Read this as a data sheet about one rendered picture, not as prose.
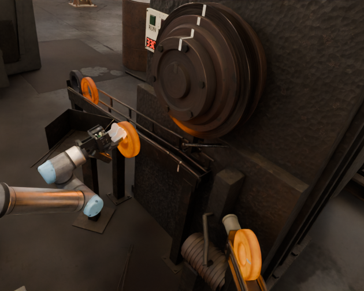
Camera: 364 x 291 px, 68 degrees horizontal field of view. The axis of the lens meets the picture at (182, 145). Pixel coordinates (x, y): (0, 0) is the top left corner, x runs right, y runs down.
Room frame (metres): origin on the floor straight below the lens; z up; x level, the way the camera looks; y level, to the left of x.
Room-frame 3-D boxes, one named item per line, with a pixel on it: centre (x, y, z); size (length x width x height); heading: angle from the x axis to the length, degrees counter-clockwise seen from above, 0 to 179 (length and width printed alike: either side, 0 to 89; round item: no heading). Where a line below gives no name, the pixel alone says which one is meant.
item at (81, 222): (1.11, 0.51, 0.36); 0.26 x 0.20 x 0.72; 83
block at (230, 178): (0.81, -0.21, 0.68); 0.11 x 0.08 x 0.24; 138
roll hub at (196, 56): (0.88, 0.04, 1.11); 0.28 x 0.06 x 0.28; 48
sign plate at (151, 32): (1.26, 0.15, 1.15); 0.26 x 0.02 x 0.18; 48
